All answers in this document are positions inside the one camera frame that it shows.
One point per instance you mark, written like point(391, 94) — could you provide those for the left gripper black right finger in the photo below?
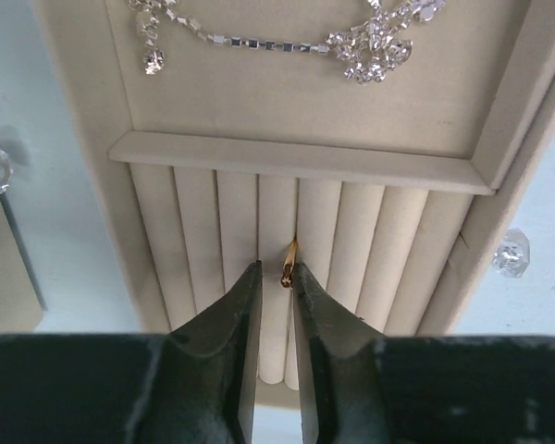
point(340, 388)

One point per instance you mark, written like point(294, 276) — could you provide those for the clear crystal drawer knob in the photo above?
point(512, 257)

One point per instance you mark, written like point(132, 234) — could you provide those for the beige jewelry box clear case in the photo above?
point(20, 307)

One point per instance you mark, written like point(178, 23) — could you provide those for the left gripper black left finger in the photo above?
point(211, 367)

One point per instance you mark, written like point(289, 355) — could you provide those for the beige velvet ring tray drawer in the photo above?
point(393, 140)

